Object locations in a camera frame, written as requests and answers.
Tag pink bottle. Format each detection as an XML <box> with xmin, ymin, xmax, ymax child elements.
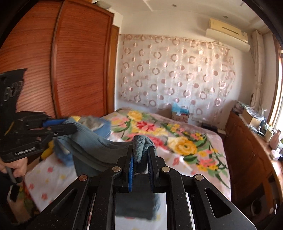
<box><xmin>271</xmin><ymin>129</ymin><xmax>281</xmax><ymax>148</ymax></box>

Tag tied patterned window curtain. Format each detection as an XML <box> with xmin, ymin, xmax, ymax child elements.
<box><xmin>251</xmin><ymin>30</ymin><xmax>266</xmax><ymax>104</ymax></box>

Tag floral blanket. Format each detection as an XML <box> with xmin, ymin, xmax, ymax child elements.
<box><xmin>18</xmin><ymin>107</ymin><xmax>231</xmax><ymax>213</ymax></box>

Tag wooden louvered wardrobe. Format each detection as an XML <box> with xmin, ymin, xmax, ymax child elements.
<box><xmin>0</xmin><ymin>0</ymin><xmax>120</xmax><ymax>164</ymax></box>

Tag circle-patterned sheer curtain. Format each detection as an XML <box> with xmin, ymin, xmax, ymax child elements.
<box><xmin>118</xmin><ymin>33</ymin><xmax>236</xmax><ymax>111</ymax></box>

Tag cardboard box with blue cloth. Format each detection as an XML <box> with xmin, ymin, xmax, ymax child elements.
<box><xmin>171</xmin><ymin>102</ymin><xmax>190</xmax><ymax>123</ymax></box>

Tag grey box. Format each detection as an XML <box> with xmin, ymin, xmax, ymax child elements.
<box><xmin>92</xmin><ymin>0</ymin><xmax>111</xmax><ymax>10</ymax></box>

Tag cream air conditioner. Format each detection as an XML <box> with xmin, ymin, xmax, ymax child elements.
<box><xmin>206</xmin><ymin>18</ymin><xmax>251</xmax><ymax>53</ymax></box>

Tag white strawberry printed sheet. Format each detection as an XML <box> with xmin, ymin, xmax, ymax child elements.
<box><xmin>24</xmin><ymin>153</ymin><xmax>196</xmax><ymax>230</ymax></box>

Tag flat black box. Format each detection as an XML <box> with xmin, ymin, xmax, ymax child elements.
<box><xmin>201</xmin><ymin>123</ymin><xmax>218</xmax><ymax>133</ymax></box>

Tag blue-green denim shorts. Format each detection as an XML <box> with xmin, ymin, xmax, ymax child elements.
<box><xmin>53</xmin><ymin>122</ymin><xmax>162</xmax><ymax>221</ymax></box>

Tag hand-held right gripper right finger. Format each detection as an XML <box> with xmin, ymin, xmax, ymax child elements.
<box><xmin>147</xmin><ymin>146</ymin><xmax>257</xmax><ymax>230</ymax></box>

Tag long wooden sideboard cabinet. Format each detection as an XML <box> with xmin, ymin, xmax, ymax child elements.
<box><xmin>223</xmin><ymin>108</ymin><xmax>283</xmax><ymax>222</ymax></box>

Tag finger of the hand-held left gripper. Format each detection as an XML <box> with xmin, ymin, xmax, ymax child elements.
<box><xmin>22</xmin><ymin>123</ymin><xmax>78</xmax><ymax>144</ymax></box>
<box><xmin>15</xmin><ymin>112</ymin><xmax>68</xmax><ymax>129</ymax></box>

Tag dark waste bin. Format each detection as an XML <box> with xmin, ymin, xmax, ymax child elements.
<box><xmin>251</xmin><ymin>198</ymin><xmax>267</xmax><ymax>214</ymax></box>

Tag open cardboard box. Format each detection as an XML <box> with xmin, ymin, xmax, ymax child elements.
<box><xmin>241</xmin><ymin>108</ymin><xmax>262</xmax><ymax>126</ymax></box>

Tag person's left hand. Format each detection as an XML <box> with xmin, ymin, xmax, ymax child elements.
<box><xmin>0</xmin><ymin>158</ymin><xmax>28</xmax><ymax>184</ymax></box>

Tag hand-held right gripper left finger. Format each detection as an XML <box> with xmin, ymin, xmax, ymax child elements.
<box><xmin>28</xmin><ymin>145</ymin><xmax>135</xmax><ymax>230</ymax></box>

